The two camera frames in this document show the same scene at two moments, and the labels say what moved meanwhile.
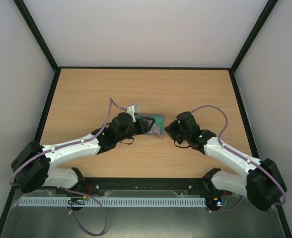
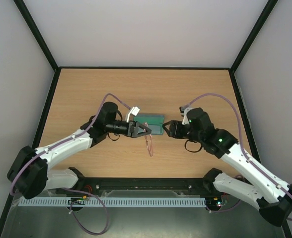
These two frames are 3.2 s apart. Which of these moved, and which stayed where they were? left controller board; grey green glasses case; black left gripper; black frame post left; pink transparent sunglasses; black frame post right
Moved: pink transparent sunglasses; black left gripper
Stayed: black frame post left; left controller board; black frame post right; grey green glasses case
